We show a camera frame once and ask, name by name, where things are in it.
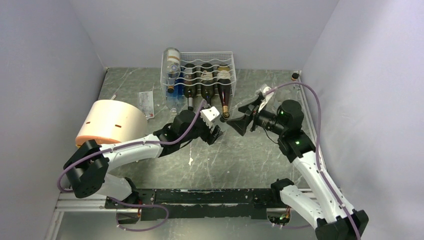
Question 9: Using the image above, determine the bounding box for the red wine bottle gold cap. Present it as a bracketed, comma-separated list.
[216, 63, 231, 121]

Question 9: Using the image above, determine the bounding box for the dark green bottle black cap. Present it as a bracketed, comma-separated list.
[200, 62, 214, 106]

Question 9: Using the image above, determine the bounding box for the blue bottle bottom row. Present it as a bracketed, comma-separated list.
[166, 73, 184, 116]

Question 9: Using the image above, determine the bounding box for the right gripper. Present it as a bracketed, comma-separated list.
[226, 98, 287, 136]

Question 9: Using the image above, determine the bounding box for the white wire wine rack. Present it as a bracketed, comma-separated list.
[160, 47, 237, 114]

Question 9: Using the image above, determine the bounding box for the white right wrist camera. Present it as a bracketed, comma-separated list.
[255, 84, 274, 113]

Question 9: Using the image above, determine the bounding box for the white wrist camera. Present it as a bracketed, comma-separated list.
[200, 106, 220, 129]
[255, 84, 274, 113]

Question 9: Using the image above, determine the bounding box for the clear bottle black orange label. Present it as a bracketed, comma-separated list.
[211, 105, 230, 133]

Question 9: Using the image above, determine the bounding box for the white paper card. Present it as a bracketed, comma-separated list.
[137, 91, 155, 119]

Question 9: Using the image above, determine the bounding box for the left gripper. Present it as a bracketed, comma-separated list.
[180, 106, 223, 145]

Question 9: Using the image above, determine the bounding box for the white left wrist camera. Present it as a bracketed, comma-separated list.
[200, 106, 220, 129]

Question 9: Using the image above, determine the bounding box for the cream orange bread box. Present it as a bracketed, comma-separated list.
[75, 99, 148, 148]

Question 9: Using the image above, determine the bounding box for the clear bottle blue seal label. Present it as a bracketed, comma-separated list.
[162, 47, 181, 94]

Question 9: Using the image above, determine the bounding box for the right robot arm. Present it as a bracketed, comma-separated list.
[227, 96, 369, 240]

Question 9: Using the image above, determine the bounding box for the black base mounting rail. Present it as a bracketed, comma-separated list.
[104, 188, 286, 223]

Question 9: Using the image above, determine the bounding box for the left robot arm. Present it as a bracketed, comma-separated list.
[60, 107, 226, 208]

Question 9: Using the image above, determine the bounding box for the dark bottle silver cap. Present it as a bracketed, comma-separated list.
[183, 63, 197, 111]

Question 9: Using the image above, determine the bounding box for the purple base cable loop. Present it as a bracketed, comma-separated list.
[109, 197, 170, 232]

